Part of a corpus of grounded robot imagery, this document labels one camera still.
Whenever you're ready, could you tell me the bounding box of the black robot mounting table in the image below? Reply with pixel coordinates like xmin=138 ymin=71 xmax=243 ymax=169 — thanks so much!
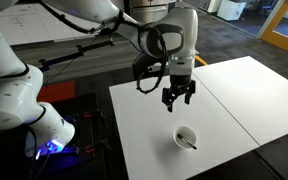
xmin=0 ymin=92 xmax=120 ymax=180

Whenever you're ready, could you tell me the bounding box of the white bowl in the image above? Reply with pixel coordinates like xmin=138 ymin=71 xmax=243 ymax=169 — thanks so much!
xmin=172 ymin=125 xmax=198 ymax=150

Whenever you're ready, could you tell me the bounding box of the small white box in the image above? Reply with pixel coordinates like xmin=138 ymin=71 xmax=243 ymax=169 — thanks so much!
xmin=206 ymin=0 xmax=223 ymax=14

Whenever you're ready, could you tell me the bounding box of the orange door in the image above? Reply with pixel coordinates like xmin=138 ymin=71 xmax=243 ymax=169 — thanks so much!
xmin=260 ymin=0 xmax=288 ymax=56

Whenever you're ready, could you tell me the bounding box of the stainless steel appliance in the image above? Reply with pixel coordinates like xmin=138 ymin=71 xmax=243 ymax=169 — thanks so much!
xmin=123 ymin=0 xmax=177 ymax=24

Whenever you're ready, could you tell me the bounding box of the white door frame post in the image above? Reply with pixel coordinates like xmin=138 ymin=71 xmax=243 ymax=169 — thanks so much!
xmin=256 ymin=0 xmax=287 ymax=39

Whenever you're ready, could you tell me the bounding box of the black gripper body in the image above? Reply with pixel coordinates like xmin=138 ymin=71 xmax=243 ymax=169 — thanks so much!
xmin=169 ymin=74 xmax=194 ymax=92

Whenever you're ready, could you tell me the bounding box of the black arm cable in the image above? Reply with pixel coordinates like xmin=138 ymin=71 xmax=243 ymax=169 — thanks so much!
xmin=38 ymin=0 xmax=168 ymax=95

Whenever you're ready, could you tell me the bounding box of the black chair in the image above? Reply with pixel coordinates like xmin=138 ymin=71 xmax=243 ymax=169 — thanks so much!
xmin=132 ymin=51 xmax=163 ymax=81

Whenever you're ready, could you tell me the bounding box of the black marker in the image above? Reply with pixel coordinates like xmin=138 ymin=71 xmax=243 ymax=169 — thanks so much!
xmin=176 ymin=133 xmax=198 ymax=151

